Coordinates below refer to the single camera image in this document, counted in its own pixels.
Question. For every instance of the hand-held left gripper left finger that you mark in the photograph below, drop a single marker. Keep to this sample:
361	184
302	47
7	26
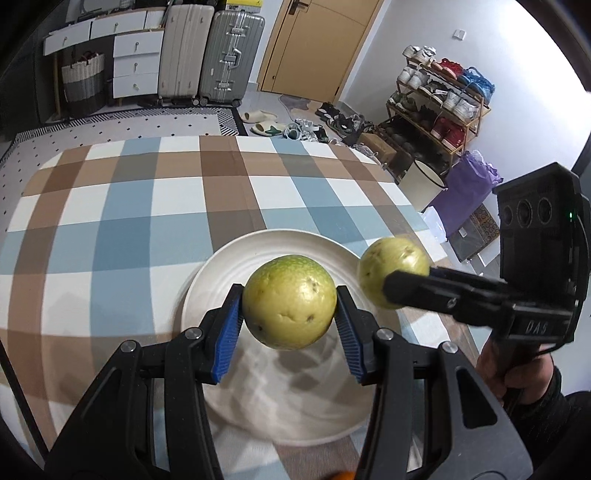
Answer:
228	332

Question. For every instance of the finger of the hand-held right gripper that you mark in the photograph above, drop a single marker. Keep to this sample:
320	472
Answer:
461	276
415	290

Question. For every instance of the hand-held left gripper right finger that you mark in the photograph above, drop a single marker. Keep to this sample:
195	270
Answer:
348	341

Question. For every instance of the green guava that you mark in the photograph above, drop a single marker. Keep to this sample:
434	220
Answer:
392	265

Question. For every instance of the cream round plate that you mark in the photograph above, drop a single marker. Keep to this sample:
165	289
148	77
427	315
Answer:
221	272

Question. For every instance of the yellowish guava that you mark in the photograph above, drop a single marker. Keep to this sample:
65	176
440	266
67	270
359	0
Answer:
288	307

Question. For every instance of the person's right forearm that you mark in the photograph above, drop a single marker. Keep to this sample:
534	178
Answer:
568	429

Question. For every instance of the person's right hand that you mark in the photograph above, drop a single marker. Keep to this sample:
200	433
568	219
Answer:
526	374

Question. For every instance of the brown patterned doormat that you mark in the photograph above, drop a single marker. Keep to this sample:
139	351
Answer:
480	226

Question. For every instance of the white plastic box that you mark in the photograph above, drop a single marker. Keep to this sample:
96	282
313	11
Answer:
436	224

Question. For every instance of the purple bag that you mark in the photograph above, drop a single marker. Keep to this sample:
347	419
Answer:
466	189

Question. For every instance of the white bucket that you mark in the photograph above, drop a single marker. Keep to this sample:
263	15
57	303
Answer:
422	184

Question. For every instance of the cardboard box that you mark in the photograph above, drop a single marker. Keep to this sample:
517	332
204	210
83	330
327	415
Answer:
378	146

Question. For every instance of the checked tablecloth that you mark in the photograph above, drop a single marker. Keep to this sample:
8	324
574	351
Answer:
138	207

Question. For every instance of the wooden shoe rack with shoes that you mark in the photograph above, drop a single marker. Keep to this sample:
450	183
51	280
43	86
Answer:
448	99

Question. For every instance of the pile of dark shoes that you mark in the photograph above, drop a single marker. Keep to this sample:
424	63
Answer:
341	122

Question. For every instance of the beige green slipper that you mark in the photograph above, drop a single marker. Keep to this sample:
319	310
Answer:
265	129

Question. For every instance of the small furry floor mat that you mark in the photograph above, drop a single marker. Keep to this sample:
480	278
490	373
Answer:
295	102

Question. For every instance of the white dotted floor rug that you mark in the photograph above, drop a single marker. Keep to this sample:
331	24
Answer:
115	124

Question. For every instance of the wooden door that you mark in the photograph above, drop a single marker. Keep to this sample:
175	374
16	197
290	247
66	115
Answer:
314	46

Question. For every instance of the grey suitcase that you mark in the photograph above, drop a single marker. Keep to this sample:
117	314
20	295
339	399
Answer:
231	60

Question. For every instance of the beige suitcase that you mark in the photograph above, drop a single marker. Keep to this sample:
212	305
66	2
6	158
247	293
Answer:
184	55

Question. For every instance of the white drawer cabinet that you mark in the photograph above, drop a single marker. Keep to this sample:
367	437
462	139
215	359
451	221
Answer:
136	64

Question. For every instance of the woven grey white basket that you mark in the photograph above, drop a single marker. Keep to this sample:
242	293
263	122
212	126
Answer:
83	78

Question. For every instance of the dark cabinet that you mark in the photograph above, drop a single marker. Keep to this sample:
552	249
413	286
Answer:
23	92

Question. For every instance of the yellow black box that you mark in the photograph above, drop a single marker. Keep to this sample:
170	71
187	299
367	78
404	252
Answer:
244	4

